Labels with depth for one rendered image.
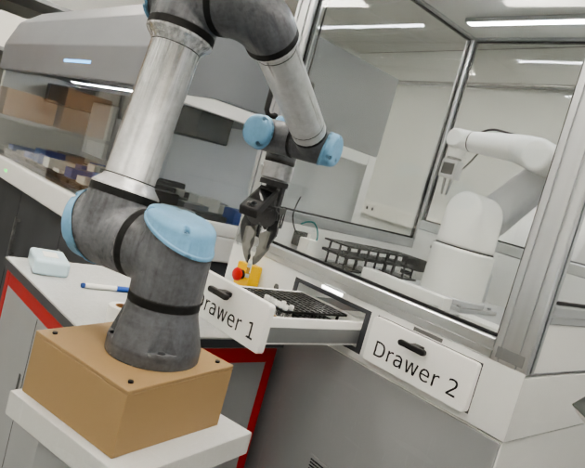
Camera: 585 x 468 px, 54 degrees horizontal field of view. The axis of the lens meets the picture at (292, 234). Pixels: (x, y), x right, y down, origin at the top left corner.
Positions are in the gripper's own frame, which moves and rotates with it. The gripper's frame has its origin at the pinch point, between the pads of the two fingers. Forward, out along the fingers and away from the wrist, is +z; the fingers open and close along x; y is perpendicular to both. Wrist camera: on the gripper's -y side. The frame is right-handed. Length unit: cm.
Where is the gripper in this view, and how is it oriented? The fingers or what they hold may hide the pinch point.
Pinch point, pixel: (251, 258)
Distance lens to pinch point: 141.4
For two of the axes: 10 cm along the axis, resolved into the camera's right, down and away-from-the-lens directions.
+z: -2.7, 9.6, 0.9
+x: -9.3, -2.8, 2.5
